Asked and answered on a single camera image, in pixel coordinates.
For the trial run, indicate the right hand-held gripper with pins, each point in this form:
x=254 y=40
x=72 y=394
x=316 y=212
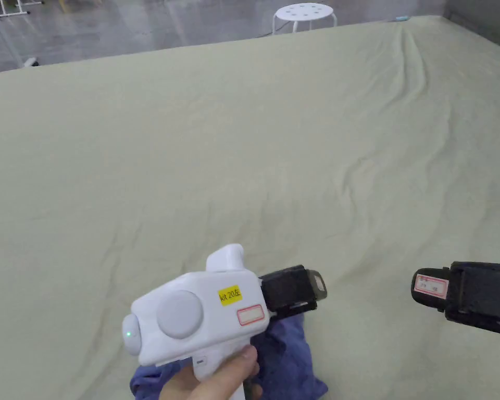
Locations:
x=475 y=296

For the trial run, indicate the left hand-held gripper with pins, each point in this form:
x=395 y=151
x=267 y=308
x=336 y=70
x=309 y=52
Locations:
x=191 y=308

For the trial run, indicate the bed with pale green sheet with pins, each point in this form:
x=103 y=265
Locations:
x=233 y=146

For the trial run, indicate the dark blue garment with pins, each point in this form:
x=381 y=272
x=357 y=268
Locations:
x=289 y=358

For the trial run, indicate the person's left hand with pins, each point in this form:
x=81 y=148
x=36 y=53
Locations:
x=191 y=381

